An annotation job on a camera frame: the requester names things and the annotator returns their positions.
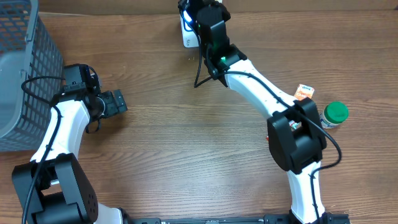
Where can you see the green lid jar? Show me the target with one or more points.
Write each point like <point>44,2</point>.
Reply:
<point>333,115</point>

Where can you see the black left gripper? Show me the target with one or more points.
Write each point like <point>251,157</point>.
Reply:
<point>117,102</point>

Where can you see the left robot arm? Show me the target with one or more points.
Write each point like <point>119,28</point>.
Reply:
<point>52,187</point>

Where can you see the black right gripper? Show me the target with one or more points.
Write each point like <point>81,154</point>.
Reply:
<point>182,5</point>

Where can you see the grey plastic mesh basket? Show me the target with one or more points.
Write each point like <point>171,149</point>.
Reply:
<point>31,69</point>

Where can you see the white barcode scanner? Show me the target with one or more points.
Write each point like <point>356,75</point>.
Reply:
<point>190,39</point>

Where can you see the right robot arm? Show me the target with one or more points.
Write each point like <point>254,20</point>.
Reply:
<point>295,136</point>

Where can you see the orange small box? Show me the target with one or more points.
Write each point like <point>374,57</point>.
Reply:
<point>304,91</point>

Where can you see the teal wipes packet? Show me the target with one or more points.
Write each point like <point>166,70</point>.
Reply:
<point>294,125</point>

